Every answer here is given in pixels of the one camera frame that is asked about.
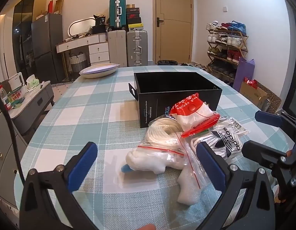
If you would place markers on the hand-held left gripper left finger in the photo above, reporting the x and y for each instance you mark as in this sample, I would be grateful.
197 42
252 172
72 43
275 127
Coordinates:
82 165

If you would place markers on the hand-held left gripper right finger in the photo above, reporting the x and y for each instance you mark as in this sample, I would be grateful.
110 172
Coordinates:
210 165

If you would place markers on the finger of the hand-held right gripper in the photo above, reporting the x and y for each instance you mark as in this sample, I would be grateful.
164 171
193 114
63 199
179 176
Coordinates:
258 152
268 118

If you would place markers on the white striped sock bag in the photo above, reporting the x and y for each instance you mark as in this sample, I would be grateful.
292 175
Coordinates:
230 136

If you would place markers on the white foam piece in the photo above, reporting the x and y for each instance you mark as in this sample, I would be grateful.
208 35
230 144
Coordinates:
188 191

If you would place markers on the red white plastic packet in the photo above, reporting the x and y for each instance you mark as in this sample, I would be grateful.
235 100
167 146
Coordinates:
193 115

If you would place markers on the white soft item blue tip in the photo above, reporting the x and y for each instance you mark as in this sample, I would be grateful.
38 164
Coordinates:
148 159

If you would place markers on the black cardboard box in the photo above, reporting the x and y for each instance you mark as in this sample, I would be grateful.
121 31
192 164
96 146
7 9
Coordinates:
176 93

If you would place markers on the person's right hand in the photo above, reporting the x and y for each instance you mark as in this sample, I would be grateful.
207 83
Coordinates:
289 153

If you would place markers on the person's left hand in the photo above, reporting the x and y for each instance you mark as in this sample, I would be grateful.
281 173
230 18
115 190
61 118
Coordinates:
144 227

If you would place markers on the brown patterned board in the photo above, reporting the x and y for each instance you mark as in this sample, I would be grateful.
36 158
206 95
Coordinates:
272 100

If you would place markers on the clear zip bag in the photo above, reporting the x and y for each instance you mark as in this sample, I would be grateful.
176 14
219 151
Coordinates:
192 158

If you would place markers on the open cardboard box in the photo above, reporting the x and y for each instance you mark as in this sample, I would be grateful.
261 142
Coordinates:
253 94

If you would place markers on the dark glass panel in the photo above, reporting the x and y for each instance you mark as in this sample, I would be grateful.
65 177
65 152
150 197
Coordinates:
293 88

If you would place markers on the red packets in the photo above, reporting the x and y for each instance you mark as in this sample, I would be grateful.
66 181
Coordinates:
250 82

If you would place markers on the purple bag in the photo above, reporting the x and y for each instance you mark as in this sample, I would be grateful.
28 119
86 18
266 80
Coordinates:
244 74

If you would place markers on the grey low cabinet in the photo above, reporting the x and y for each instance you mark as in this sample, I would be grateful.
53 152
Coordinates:
32 105

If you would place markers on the grey side cabinet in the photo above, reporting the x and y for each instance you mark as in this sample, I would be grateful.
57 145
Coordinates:
4 160

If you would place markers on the wooden shoe rack with shoes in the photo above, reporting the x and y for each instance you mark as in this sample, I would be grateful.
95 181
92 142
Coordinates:
232 39

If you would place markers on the oval white cushion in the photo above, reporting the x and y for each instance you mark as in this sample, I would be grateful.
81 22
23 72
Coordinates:
98 70

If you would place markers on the green tissue pack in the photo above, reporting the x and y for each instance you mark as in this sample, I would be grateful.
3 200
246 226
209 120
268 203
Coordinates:
32 82

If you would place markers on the wicker basket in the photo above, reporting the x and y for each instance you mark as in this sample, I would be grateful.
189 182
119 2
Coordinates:
78 63

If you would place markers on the plastic water bottle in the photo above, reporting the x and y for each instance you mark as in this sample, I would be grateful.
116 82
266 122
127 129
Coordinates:
4 99

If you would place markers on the white plastic container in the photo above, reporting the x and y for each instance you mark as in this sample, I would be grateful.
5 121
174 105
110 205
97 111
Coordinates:
17 81

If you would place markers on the dark shoes pile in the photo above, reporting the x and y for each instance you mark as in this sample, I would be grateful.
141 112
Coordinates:
167 62

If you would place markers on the white dresser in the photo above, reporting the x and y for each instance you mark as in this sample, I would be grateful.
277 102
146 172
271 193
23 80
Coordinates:
98 50

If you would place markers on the beige suitcase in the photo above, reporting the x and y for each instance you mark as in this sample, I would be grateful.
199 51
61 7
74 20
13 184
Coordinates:
117 48

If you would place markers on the grey refrigerator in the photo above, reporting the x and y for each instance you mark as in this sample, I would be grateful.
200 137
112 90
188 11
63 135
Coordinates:
46 48

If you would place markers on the silver suitcase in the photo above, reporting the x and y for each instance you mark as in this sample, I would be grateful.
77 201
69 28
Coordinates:
137 48

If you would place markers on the wooden door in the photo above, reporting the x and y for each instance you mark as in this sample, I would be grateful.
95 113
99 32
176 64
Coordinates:
174 21

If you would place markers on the oval mirror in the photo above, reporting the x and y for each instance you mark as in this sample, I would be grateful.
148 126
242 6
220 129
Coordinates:
78 26

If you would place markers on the black bag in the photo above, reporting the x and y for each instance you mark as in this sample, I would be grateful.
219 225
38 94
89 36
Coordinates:
98 25

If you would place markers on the black yellow shoe box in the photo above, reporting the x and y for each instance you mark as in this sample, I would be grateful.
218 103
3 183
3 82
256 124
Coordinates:
135 27

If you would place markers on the tall black cabinet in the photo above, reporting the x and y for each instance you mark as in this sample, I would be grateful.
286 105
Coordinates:
23 28

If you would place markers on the shoe box red logo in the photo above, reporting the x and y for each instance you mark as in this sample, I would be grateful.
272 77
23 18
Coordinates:
133 18

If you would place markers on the teal suitcase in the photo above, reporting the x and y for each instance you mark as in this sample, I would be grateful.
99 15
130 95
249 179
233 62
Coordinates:
117 13

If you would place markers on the brown cardboard box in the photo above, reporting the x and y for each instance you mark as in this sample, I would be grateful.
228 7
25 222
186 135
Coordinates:
58 6

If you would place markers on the red paper bag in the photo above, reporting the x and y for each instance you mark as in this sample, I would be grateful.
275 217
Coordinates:
50 6

